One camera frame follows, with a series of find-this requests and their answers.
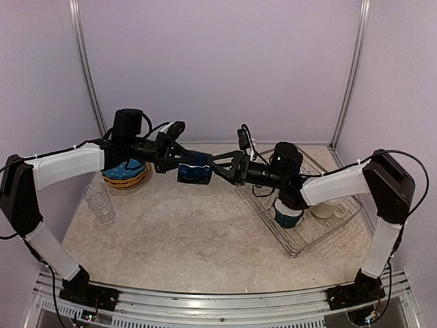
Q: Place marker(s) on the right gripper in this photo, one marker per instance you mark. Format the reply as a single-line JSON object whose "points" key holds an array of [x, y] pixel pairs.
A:
{"points": [[239, 157]]}

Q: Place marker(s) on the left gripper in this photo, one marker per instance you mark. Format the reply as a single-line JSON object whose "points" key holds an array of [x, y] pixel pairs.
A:
{"points": [[163, 149]]}

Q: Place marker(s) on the dark blue mug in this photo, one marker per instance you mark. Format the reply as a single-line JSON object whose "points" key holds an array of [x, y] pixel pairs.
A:
{"points": [[198, 172]]}

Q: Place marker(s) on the yellow dotted plate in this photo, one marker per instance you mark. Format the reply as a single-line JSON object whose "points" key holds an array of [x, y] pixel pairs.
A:
{"points": [[133, 184], [126, 173]]}

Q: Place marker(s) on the blue dotted plate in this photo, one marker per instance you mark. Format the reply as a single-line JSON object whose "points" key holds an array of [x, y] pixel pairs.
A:
{"points": [[128, 169]]}

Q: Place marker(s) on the teal white bowl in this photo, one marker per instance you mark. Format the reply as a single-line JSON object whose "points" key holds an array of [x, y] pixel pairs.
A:
{"points": [[286, 217]]}

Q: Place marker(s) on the clear glass front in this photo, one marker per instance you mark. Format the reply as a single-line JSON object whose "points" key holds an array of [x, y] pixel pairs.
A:
{"points": [[97, 198]]}

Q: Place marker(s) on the clear glass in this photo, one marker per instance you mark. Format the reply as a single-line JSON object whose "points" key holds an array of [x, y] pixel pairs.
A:
{"points": [[97, 198], [107, 213]]}

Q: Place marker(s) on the white mug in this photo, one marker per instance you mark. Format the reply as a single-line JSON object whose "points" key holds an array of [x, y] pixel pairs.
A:
{"points": [[328, 209]]}

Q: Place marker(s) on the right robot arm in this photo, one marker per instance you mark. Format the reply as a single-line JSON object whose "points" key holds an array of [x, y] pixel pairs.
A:
{"points": [[380, 175]]}

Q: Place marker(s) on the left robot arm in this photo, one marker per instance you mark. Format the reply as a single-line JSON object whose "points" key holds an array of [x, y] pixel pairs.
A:
{"points": [[23, 178]]}

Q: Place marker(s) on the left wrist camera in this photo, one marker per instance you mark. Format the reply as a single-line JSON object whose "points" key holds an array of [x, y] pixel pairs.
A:
{"points": [[174, 129]]}

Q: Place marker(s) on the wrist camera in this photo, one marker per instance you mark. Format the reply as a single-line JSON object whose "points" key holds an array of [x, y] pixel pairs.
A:
{"points": [[174, 129], [245, 142]]}

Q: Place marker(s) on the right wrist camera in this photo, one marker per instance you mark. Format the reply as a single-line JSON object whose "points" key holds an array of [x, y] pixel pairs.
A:
{"points": [[245, 142]]}

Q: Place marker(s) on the wire dish rack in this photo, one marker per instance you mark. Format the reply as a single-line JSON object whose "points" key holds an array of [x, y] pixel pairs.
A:
{"points": [[310, 231]]}

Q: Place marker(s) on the left aluminium frame post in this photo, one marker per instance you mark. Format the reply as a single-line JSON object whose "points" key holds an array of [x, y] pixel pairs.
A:
{"points": [[80, 43]]}

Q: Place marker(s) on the aluminium frame post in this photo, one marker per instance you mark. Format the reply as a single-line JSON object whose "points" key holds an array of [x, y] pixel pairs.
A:
{"points": [[359, 45], [80, 43]]}

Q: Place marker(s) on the front aluminium rail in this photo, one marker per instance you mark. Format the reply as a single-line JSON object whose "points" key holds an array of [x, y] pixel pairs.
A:
{"points": [[136, 307]]}

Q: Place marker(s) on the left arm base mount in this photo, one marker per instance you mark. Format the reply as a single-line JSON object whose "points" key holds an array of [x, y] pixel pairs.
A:
{"points": [[93, 296]]}

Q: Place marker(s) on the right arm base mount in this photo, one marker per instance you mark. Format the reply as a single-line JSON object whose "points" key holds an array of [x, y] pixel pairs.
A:
{"points": [[363, 289]]}

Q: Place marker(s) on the right aluminium frame post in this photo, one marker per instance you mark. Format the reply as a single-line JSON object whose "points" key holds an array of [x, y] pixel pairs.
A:
{"points": [[359, 45]]}

